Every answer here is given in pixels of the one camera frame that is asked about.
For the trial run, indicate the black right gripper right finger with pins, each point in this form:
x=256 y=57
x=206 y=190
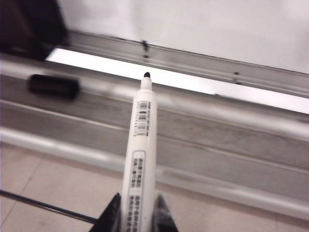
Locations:
x=165 y=217

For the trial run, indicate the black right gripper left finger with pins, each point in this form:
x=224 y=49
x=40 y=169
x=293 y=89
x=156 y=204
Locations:
x=111 y=217

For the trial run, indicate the white whiteboard marker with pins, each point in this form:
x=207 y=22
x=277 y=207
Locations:
x=141 y=149

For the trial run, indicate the aluminium whiteboard tray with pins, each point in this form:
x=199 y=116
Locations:
x=217 y=135

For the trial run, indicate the black marker cap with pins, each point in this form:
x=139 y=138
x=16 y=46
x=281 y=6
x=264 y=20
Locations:
x=54 y=86

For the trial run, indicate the white whiteboard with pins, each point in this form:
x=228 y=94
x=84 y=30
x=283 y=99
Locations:
x=193 y=26

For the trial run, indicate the black whiteboard eraser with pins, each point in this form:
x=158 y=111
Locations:
x=29 y=26

